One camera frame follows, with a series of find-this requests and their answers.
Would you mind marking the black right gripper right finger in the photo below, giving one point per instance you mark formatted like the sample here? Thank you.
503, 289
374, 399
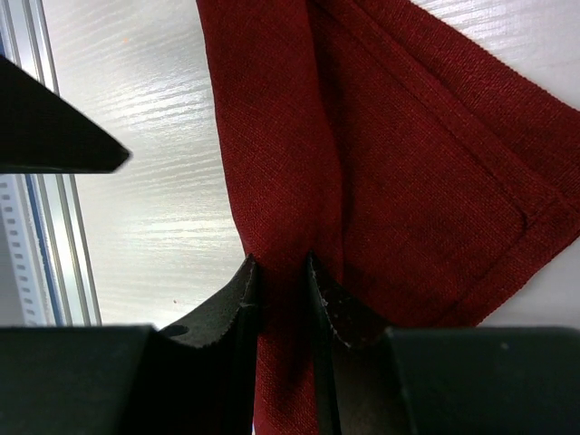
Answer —
357, 387

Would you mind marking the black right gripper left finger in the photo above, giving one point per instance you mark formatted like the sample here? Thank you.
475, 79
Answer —
198, 374

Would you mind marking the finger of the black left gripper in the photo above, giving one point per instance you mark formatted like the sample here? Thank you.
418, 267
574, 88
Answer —
43, 134

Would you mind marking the dark red cloth napkin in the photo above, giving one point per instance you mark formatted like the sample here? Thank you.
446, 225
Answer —
431, 179

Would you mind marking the aluminium front mounting rail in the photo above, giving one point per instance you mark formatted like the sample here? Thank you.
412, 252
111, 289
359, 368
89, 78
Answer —
51, 204

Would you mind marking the white slotted cable duct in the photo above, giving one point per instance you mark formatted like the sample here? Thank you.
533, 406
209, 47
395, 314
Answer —
22, 255

